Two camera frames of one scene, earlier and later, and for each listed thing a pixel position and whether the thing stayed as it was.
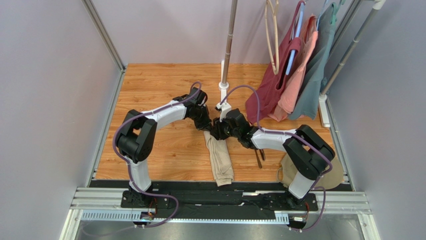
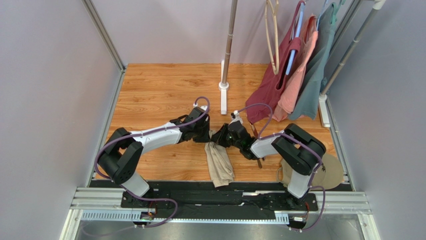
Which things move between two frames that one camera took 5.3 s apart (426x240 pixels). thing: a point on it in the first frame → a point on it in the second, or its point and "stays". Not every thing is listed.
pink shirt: (307, 44) stays
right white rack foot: (324, 110) stays
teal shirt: (310, 100) stays
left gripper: (206, 124) → (206, 138)
